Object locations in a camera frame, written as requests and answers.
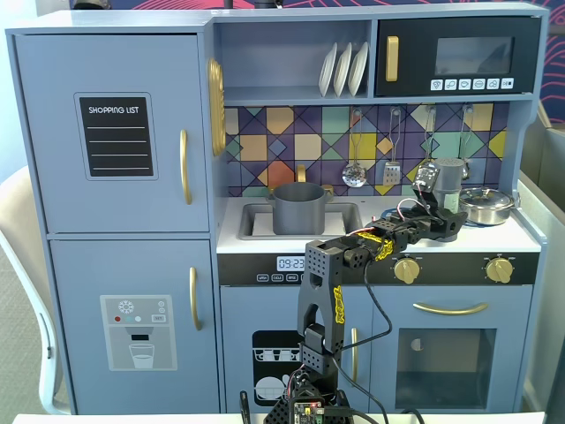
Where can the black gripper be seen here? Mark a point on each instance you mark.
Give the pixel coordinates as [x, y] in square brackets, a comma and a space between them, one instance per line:
[450, 224]

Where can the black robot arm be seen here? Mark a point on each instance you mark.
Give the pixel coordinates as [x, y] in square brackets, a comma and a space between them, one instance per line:
[318, 265]

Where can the steel pan with lid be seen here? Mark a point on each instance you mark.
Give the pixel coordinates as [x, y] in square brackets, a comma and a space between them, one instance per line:
[490, 207]

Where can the steel slotted spatula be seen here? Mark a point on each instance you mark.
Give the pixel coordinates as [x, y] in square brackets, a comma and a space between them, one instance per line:
[392, 174]

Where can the gold stove knob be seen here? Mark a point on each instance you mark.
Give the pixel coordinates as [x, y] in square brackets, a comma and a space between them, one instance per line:
[499, 270]
[407, 270]

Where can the steel ladle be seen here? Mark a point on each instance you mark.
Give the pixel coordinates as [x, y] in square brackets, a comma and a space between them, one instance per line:
[428, 146]

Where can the steel skimmer spoon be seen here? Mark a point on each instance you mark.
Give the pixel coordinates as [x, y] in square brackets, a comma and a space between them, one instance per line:
[354, 176]

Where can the blue oven door with window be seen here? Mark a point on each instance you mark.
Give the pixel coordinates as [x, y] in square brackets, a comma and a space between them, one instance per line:
[512, 318]

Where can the gray cooking pot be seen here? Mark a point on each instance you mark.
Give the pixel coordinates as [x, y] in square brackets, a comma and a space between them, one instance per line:
[298, 212]

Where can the gold toy faucet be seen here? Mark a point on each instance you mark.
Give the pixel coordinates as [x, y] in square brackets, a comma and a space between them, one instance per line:
[301, 173]

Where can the black toy microwave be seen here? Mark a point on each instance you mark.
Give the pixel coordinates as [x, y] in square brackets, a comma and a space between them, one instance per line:
[415, 53]

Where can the white plate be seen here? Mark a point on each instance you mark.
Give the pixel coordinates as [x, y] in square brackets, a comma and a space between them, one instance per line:
[358, 68]
[327, 70]
[342, 70]

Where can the gray toy sink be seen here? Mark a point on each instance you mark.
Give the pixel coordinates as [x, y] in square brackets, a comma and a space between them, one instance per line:
[246, 221]

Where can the blue dishwasher door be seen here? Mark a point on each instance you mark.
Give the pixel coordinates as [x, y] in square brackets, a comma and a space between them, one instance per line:
[238, 309]

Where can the robot controller board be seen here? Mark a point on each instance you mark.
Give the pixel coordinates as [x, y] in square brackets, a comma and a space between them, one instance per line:
[309, 410]

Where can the gold toy telephone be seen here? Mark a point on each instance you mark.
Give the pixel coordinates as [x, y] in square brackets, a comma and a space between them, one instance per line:
[216, 110]

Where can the black table clamp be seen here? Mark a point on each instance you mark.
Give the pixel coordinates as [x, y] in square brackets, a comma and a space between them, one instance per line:
[244, 406]

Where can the blue toy kitchen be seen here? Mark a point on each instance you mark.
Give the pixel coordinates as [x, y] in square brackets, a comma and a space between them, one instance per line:
[132, 247]

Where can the fridge door with ice dispenser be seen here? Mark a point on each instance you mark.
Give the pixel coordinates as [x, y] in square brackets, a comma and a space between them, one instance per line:
[79, 274]

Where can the fridge door with shopping list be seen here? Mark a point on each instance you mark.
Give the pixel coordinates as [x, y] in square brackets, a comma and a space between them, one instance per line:
[53, 176]

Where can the white plastic chair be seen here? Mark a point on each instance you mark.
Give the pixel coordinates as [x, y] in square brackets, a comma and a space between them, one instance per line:
[17, 212]

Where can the small wrist camera board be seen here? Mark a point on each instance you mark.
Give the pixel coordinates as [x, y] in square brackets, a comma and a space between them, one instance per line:
[426, 176]

